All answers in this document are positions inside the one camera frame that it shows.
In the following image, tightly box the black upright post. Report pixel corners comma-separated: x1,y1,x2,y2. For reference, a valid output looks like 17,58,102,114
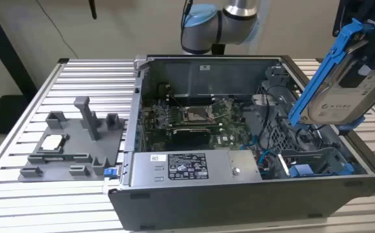
0,0,40,98

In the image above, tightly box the metal socket cover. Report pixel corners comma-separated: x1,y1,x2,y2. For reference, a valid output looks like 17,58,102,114
208,101,233,117

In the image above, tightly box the black open PC case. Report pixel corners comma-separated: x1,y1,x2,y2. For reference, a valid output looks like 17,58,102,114
108,53,375,231

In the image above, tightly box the blue disk wire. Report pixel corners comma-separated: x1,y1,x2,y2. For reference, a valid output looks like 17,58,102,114
240,141,277,173

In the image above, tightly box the black graphics card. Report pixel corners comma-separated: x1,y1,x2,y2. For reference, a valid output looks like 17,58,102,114
169,127,213,150

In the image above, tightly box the silver CPU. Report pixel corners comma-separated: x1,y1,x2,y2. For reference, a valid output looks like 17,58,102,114
40,134,66,151

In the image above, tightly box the hard disk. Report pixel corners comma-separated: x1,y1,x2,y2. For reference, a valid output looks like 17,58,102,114
286,17,375,132

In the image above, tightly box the black hanging rod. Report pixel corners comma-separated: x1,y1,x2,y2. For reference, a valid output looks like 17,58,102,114
88,0,98,20

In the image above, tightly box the grey parts rack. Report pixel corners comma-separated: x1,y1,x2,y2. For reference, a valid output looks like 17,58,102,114
17,96,126,183

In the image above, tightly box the grey metal disk bay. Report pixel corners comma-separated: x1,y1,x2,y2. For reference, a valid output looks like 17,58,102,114
242,65,348,177

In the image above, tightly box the long black cable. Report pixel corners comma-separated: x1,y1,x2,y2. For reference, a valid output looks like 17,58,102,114
258,84,304,152

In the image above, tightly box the thin black wall cable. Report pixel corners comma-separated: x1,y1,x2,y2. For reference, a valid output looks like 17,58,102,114
34,0,78,59

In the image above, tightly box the silver power supply unit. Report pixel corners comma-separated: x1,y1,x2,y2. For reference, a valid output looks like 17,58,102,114
129,149,262,188

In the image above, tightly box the blue case latch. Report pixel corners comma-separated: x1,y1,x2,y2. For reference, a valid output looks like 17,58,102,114
102,167,117,180

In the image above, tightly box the green motherboard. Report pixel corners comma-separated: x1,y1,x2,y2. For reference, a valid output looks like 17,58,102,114
140,96,260,152

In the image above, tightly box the thin metal locking lever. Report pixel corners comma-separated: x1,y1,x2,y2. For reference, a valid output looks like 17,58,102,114
169,95,185,108

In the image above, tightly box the black floor base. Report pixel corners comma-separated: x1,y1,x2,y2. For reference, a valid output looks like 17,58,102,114
0,94,29,134

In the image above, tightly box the blue disk carrier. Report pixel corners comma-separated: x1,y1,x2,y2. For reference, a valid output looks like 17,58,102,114
288,164,357,178

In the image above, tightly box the CPU socket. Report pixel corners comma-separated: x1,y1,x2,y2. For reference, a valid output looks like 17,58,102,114
180,106,213,122

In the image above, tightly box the short black disk wire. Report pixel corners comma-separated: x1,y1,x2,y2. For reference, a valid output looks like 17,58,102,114
293,126,324,149

